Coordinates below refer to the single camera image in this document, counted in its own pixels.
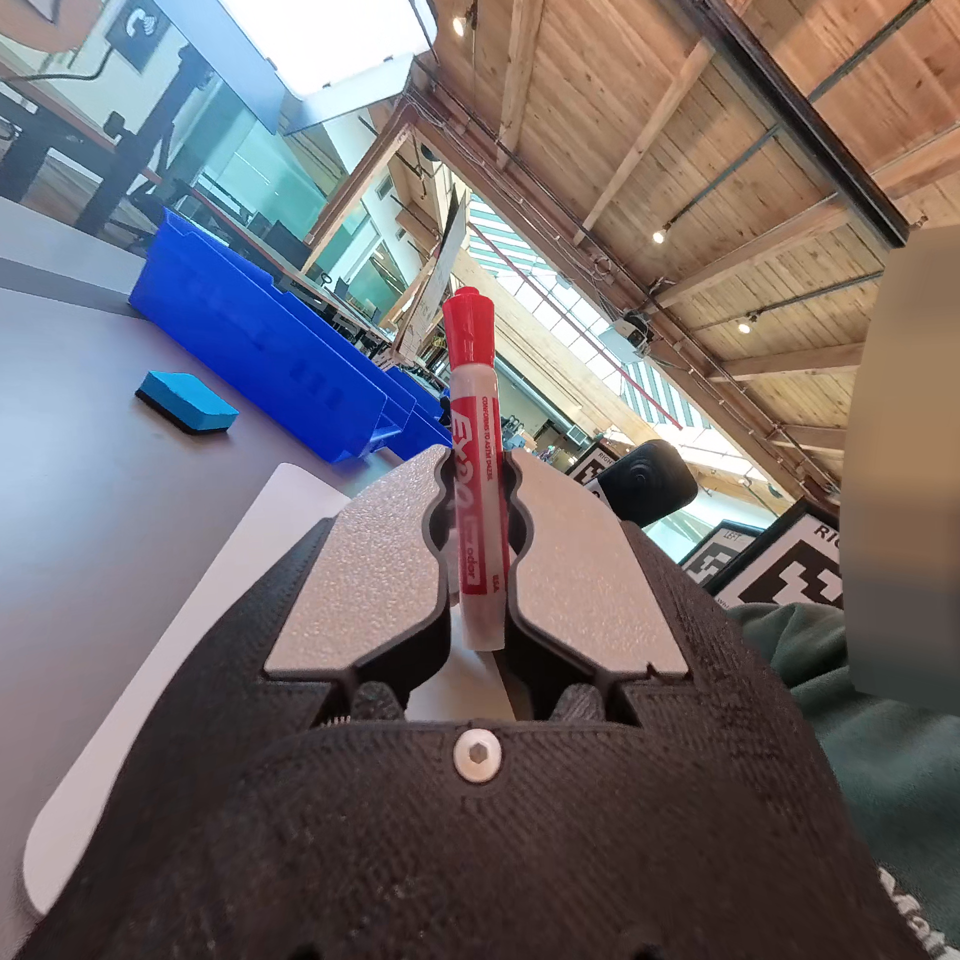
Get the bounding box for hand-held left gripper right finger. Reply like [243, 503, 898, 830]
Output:
[507, 447, 692, 685]

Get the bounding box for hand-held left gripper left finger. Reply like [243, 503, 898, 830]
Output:
[264, 444, 453, 687]

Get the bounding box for red dry erase marker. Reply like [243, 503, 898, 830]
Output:
[448, 363, 513, 652]

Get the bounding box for white whiteboard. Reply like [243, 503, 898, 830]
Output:
[22, 462, 519, 918]

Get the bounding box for red marker cap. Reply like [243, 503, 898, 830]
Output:
[441, 285, 496, 374]

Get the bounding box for blue whiteboard eraser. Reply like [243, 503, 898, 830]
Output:
[135, 370, 241, 437]

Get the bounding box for blue plastic bin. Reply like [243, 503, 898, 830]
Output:
[381, 366, 454, 460]
[129, 207, 421, 465]

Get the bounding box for black white tag poster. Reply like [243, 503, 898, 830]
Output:
[678, 519, 766, 591]
[566, 438, 621, 500]
[712, 498, 846, 610]

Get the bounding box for white sign board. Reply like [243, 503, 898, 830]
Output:
[393, 187, 472, 361]

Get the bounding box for black metal pole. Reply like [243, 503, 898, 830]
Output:
[77, 41, 220, 235]

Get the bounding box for wooden background desk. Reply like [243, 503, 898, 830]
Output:
[0, 71, 162, 189]

